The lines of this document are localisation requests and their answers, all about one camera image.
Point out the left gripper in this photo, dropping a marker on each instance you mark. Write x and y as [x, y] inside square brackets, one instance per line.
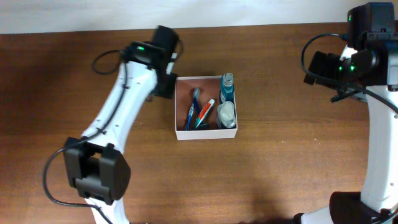
[170, 91]

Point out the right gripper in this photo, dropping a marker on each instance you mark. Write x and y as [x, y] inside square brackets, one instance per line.
[328, 61]

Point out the blue white toothbrush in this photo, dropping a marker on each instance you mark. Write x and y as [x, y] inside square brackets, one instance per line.
[196, 93]

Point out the green toothpaste tube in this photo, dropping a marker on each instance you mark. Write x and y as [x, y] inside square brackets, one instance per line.
[203, 113]

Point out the teal mouthwash bottle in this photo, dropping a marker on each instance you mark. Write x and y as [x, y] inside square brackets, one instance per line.
[227, 87]

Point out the blue hand soap pump bottle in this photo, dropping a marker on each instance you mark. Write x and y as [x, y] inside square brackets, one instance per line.
[226, 118]

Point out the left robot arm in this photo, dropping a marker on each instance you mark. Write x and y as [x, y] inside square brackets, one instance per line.
[95, 164]

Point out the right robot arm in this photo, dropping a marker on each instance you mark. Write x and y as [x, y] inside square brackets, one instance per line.
[366, 70]

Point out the white cardboard box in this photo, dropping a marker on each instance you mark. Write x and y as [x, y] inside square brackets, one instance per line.
[183, 97]

